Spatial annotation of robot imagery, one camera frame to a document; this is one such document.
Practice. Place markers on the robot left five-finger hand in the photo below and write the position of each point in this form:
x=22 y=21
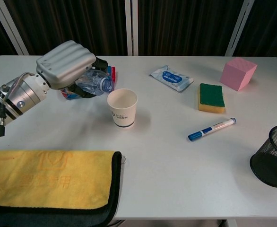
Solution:
x=65 y=63

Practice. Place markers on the clear plastic water bottle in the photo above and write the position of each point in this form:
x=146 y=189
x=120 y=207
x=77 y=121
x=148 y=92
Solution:
x=98 y=82

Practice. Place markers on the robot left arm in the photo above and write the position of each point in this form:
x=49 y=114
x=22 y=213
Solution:
x=15 y=99

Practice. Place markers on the white paper cup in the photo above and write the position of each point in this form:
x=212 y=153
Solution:
x=122 y=108

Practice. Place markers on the blue red snack bag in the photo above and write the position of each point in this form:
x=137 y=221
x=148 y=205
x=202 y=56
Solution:
x=111 y=75

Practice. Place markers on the blue white wet wipes pack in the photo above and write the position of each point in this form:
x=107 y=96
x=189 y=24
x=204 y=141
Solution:
x=171 y=78

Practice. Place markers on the yellow cloth with black edge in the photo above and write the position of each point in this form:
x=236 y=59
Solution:
x=46 y=182

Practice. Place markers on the green yellow scrub sponge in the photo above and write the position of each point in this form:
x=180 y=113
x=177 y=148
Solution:
x=211 y=97

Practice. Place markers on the blue white marker pen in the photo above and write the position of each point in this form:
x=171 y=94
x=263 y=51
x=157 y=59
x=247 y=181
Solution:
x=209 y=130

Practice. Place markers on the pink foam cube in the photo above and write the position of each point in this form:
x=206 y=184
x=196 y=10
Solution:
x=235 y=75

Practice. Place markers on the black mesh pen holder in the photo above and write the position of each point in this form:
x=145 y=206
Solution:
x=273 y=160

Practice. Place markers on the white frame post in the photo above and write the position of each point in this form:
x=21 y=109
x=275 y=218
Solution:
x=9 y=28
x=239 y=28
x=132 y=28

